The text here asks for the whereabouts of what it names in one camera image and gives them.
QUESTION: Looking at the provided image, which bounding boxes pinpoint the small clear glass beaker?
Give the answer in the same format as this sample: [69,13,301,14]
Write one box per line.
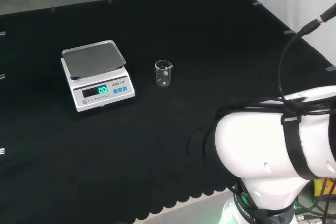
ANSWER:
[154,60,173,88]

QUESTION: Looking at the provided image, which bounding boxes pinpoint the black bench cloth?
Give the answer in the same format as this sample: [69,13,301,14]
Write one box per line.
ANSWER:
[0,0,336,224]

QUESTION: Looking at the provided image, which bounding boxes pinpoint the yellow stop button box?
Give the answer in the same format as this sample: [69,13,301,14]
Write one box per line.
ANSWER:
[313,177,336,197]

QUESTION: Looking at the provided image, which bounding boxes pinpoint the thick black cable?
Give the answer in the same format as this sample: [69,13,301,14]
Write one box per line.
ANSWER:
[277,3,336,104]

